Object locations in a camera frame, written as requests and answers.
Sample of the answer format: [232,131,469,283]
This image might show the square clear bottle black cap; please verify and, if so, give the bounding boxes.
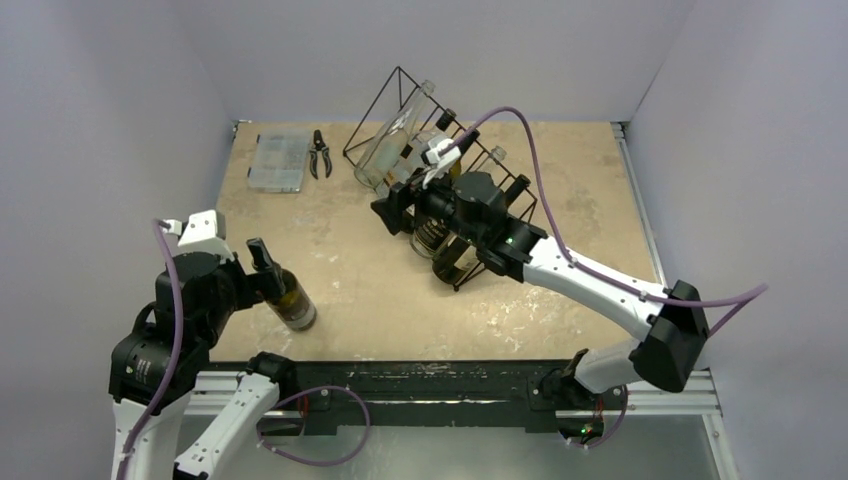
[375,109,456,199]

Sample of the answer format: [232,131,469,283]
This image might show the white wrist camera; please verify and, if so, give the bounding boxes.
[421,138,462,190]
[154,209,235,262]

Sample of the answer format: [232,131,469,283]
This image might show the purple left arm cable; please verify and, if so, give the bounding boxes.
[115,218,185,480]

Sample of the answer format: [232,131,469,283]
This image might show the clear champagne bottle black label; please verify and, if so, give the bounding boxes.
[408,145,508,260]

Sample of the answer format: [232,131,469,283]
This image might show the olive green wine bottle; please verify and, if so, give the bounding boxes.
[431,174,533,287]

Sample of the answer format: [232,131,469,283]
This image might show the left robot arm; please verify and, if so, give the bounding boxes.
[108,238,299,479]

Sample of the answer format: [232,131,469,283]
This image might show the dark green wine bottle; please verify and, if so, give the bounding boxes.
[406,130,479,182]

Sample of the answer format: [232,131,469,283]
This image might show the green wine bottle white label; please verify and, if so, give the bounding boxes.
[265,265,317,331]

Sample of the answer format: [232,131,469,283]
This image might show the clear glass bottle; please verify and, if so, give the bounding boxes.
[354,80,435,189]

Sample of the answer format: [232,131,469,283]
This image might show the black grey pliers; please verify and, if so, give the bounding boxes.
[308,129,333,180]

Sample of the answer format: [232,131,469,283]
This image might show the clear plastic screw organizer box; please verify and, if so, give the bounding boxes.
[247,130,310,194]

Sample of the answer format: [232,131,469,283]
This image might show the black wire wine rack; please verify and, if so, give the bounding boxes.
[343,66,518,291]

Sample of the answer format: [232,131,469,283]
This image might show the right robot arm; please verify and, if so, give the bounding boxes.
[370,172,709,407]

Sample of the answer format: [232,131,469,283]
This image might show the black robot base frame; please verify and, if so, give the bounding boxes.
[188,360,720,439]

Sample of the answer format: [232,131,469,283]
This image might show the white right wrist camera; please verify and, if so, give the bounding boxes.
[421,138,462,190]

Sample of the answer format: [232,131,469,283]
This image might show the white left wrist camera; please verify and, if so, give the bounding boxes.
[154,209,235,262]

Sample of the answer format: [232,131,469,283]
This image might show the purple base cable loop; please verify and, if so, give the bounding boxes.
[256,385,372,468]

